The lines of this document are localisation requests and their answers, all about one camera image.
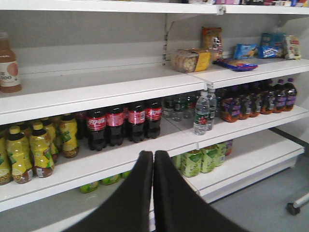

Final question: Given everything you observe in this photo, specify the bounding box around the orange C100 drink bottle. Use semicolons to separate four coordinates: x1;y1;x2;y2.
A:
0;31;22;93

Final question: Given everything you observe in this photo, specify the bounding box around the white shelf board middle right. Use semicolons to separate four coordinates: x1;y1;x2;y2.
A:
0;119;197;211

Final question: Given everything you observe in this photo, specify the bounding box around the yellow lemon tea bottle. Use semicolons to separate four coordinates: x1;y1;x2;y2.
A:
40;116;59;163
60;113;79;159
29;121;54;178
6;126;33;184

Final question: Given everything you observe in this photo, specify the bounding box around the cola bottle red label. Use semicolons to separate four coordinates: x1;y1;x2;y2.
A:
106;105;124;146
86;108;107;151
145;98;162;139
127;101;145;143

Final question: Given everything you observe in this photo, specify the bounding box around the clear biscuit box yellow label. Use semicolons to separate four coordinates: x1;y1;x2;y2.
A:
171;48;211;73

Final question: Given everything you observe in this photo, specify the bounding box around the clear water bottle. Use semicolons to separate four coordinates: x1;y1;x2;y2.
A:
207;89;217;131
194;90;210;135

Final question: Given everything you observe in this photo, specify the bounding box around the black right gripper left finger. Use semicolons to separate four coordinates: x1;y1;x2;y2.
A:
65;151;153;232

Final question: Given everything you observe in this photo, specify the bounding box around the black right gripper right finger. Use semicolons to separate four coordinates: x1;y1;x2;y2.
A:
154;150;246;232

